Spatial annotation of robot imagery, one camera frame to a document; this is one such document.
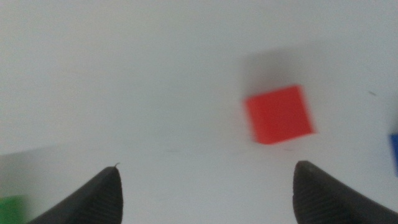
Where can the red cube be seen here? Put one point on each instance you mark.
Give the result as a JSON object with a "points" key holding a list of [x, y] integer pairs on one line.
{"points": [[278, 115]]}

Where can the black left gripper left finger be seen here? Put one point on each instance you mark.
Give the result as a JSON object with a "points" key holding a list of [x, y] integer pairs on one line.
{"points": [[96, 202]]}

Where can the blue cube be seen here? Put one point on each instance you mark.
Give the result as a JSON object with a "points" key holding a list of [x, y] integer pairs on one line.
{"points": [[394, 155]]}

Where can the green cube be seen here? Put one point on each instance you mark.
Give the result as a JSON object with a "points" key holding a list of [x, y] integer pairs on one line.
{"points": [[11, 211]]}

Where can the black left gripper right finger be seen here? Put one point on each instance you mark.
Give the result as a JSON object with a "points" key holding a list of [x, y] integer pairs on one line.
{"points": [[320, 202]]}

